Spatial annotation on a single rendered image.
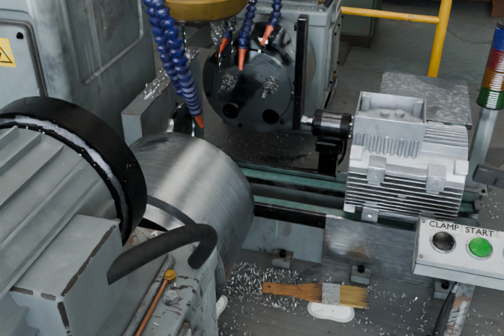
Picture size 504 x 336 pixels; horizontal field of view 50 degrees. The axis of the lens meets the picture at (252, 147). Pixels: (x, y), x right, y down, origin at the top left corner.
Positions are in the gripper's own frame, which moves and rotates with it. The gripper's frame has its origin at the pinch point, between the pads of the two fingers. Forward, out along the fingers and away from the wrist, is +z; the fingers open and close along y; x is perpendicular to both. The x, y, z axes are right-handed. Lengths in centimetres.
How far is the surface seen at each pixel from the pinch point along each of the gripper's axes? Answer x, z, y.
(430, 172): -3.1, 12.7, 9.0
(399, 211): 6.8, 15.1, 8.6
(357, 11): 52, 38, -231
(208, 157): -6, 47, 25
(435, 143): -6.0, 12.7, 3.8
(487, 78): -7.0, 1.5, -28.1
